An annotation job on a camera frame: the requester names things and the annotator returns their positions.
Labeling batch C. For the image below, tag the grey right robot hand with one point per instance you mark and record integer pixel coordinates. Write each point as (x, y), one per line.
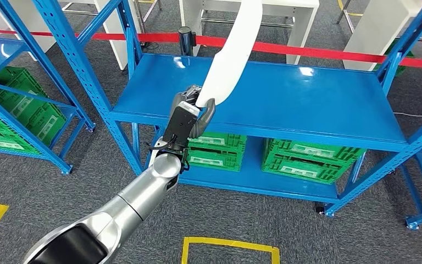
(205, 120)

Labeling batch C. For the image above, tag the white curved shell part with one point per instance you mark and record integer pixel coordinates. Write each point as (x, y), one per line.
(229, 54)

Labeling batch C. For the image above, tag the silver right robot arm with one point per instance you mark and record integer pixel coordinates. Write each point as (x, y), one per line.
(142, 193)

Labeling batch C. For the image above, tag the green folding plastic crate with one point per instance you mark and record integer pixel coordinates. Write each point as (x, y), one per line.
(218, 140)
(214, 160)
(305, 169)
(316, 149)
(32, 105)
(0, 138)

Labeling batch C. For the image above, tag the red barrier belt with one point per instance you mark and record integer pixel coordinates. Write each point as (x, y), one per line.
(305, 51)

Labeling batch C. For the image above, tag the white table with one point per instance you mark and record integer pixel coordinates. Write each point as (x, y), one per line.
(304, 29)
(371, 32)

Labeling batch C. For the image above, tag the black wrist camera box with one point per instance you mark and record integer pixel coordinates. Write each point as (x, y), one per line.
(178, 125)

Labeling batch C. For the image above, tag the black belt barrier post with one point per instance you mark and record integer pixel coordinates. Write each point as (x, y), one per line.
(185, 40)

